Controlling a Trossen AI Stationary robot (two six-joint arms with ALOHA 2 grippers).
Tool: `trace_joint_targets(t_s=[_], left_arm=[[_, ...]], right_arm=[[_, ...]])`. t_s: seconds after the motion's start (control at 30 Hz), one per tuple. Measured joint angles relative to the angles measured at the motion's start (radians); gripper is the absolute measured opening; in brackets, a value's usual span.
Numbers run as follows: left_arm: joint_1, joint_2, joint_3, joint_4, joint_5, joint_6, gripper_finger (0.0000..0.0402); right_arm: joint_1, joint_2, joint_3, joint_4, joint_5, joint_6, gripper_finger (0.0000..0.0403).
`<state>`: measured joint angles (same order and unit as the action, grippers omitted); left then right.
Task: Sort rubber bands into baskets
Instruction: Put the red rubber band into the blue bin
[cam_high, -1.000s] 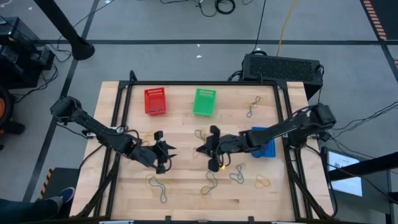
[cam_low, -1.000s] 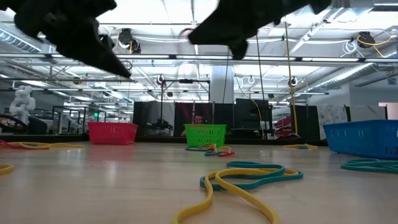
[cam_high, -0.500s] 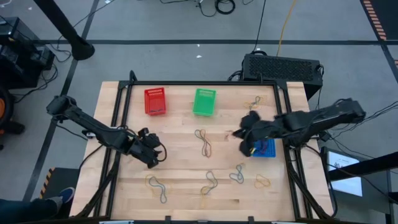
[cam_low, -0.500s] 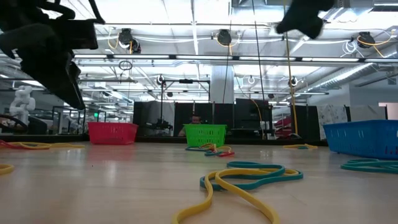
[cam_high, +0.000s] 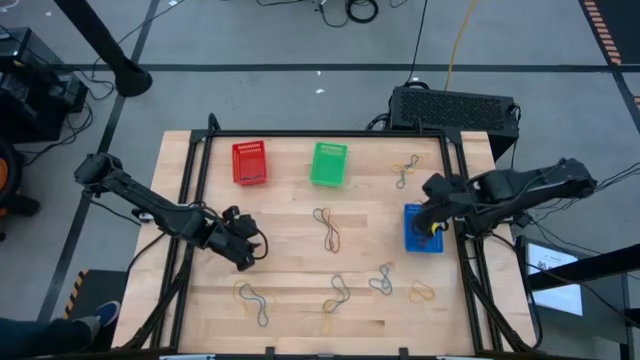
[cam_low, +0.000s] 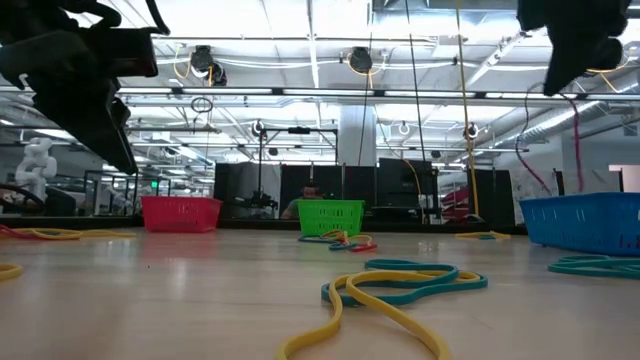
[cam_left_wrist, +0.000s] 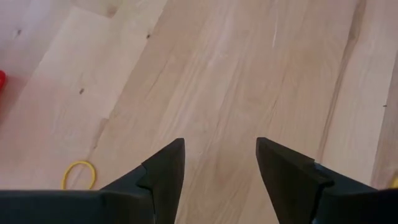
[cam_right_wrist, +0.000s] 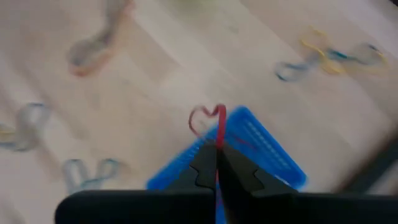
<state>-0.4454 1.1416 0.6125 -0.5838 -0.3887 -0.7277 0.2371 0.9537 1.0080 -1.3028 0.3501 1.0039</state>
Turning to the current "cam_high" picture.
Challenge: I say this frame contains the black perforated computer case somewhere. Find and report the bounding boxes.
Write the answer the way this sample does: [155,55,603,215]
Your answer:
[388,85,521,162]

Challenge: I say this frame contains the orange black wheeled device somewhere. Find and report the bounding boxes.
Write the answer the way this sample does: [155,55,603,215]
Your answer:
[0,134,41,219]

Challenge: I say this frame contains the yellow floor cable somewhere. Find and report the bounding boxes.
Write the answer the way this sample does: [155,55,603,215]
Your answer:
[443,0,479,91]

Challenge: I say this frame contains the black pole stand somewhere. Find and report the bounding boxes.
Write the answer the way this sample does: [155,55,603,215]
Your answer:
[52,0,154,99]

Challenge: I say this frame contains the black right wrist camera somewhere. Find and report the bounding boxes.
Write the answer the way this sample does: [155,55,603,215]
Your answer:
[422,172,448,199]

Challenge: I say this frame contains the green plastic basket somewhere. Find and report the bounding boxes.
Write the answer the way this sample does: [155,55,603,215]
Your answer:
[308,141,349,189]

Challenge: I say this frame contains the person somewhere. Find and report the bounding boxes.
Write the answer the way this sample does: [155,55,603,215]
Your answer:
[0,299,122,360]

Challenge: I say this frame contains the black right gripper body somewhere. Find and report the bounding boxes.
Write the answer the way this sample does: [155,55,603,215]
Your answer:
[423,189,470,222]

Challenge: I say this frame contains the blue plastic basket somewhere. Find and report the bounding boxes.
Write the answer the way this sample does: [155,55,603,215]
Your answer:
[402,202,446,255]

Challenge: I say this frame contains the red rubber band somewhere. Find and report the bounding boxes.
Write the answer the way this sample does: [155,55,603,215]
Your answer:
[319,207,342,254]
[410,227,434,250]

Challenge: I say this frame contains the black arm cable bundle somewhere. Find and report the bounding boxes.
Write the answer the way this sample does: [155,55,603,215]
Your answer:
[514,162,640,236]

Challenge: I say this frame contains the thin black floor cables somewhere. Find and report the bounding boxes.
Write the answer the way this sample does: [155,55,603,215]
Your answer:
[19,67,119,169]

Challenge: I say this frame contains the red plastic basket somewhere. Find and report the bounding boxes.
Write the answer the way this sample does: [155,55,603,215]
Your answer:
[231,140,268,186]

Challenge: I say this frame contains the computer monitor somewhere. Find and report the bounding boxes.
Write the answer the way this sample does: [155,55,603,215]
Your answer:
[514,234,586,319]

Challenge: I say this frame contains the black aluminium table frame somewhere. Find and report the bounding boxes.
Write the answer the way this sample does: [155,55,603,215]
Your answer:
[117,112,544,357]

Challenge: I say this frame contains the long black floor cable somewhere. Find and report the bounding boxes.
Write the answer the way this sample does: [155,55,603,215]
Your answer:
[403,0,430,86]

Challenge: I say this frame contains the black orange hazard floor strip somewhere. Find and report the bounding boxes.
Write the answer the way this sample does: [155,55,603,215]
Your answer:
[578,0,640,66]

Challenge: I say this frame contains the looped black cable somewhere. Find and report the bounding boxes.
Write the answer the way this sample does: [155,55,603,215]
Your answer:
[312,0,349,29]

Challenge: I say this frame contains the coiled black cable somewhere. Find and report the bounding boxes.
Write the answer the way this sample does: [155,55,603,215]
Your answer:
[345,0,380,24]

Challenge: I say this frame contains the person's shoe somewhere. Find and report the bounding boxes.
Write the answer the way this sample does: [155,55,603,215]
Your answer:
[93,299,122,329]

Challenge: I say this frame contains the black equipment cart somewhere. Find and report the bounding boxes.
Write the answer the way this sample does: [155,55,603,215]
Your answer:
[0,27,89,144]

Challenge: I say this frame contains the black mat hazard stripe edge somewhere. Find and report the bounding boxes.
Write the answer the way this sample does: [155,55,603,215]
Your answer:
[62,268,129,351]

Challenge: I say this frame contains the grey rubber bands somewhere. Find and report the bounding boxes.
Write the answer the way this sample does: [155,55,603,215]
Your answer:
[367,262,395,297]

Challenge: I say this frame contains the black metal beam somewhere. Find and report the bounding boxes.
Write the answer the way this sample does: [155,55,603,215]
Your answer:
[527,243,640,292]

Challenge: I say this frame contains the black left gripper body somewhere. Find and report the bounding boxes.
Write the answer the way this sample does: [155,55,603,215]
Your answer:
[208,218,261,256]

